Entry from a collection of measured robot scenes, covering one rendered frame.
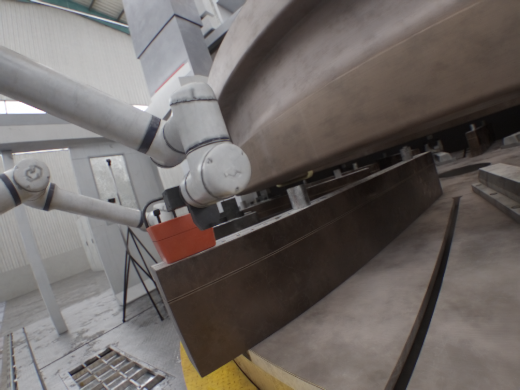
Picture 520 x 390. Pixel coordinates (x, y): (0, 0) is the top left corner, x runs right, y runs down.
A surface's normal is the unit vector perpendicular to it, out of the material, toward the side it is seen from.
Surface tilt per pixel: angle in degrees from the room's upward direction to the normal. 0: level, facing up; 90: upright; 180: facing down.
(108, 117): 112
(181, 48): 90
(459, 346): 0
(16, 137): 90
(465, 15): 90
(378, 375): 0
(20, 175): 87
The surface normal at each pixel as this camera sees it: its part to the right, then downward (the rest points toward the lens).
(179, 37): -0.58, 0.22
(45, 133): 0.75, -0.24
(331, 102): -0.75, 0.27
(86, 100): 0.55, 0.00
